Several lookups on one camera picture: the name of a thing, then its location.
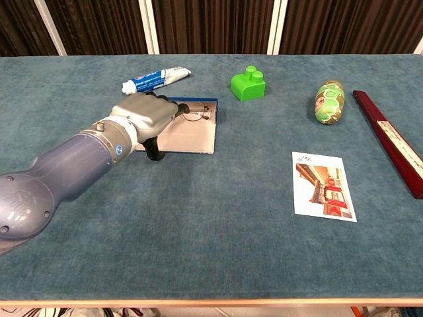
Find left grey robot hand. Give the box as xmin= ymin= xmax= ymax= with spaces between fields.
xmin=110 ymin=91 xmax=189 ymax=162

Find eyeglasses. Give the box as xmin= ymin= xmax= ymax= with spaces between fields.
xmin=180 ymin=102 xmax=212 ymax=122

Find blue glasses case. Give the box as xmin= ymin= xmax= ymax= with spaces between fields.
xmin=135 ymin=96 xmax=219 ymax=155

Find green labelled can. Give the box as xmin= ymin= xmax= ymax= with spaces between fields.
xmin=314 ymin=79 xmax=346 ymax=125

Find blue white toothpaste tube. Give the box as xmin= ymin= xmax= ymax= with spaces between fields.
xmin=121 ymin=66 xmax=192 ymax=96

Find green toy building brick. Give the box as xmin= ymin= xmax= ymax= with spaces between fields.
xmin=230 ymin=65 xmax=267 ymax=102

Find dark brown pleated curtain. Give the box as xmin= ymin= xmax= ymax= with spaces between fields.
xmin=0 ymin=0 xmax=423 ymax=57

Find blue velvet table cloth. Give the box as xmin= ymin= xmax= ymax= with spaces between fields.
xmin=0 ymin=54 xmax=423 ymax=301

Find postcard with red building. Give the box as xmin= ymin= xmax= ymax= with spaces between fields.
xmin=291 ymin=151 xmax=358 ymax=223

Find long dark red box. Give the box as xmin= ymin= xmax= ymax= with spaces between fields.
xmin=352 ymin=89 xmax=423 ymax=200

